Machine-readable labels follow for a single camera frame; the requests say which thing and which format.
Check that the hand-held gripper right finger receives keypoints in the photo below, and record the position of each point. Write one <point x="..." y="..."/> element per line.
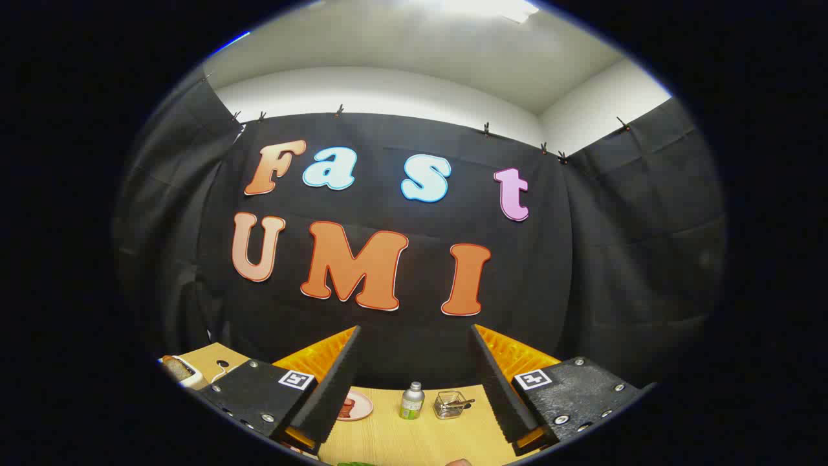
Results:
<point x="501" y="395"/>

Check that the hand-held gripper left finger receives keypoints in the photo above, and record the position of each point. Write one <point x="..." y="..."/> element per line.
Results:
<point x="336" y="388"/>

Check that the red meat slices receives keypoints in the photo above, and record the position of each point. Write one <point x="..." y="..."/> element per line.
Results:
<point x="347" y="409"/>

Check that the pink plate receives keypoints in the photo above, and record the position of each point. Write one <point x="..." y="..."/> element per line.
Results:
<point x="363" y="408"/>

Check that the small brown utensil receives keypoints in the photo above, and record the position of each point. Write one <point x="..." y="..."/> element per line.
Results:
<point x="460" y="404"/>

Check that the green label bottle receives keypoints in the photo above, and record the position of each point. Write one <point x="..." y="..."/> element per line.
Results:
<point x="411" y="404"/>

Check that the cream white toaster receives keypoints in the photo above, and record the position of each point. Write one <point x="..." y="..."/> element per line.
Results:
<point x="196" y="382"/>

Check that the black backdrop cloth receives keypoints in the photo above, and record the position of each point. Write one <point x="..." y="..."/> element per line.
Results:
<point x="582" y="259"/>

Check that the row of cloth clips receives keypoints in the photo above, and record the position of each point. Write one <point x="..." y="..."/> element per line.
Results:
<point x="339" y="110"/>

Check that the ceiling light panel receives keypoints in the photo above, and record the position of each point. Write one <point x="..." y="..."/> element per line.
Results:
<point x="511" y="8"/>

